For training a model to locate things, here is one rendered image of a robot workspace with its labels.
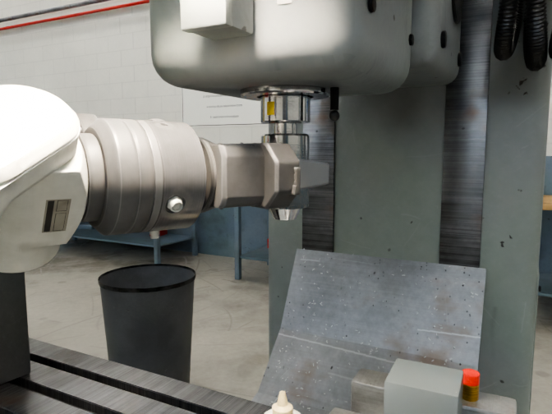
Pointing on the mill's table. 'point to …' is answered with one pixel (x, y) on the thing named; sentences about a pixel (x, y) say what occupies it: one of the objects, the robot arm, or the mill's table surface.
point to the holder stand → (13, 328)
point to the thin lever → (334, 103)
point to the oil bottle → (282, 406)
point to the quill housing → (290, 48)
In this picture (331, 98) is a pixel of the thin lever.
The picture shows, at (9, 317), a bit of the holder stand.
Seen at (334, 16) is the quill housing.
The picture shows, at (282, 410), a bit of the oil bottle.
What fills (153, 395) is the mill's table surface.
